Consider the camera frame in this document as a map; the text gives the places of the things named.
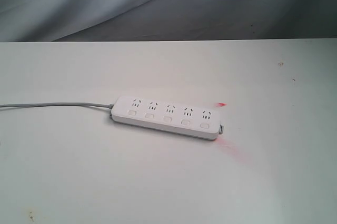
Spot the white five-outlet power strip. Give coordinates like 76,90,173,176
111,96,224,140

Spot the grey backdrop cloth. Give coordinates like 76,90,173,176
1,0,336,42

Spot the grey power cable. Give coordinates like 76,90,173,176
0,100,115,109

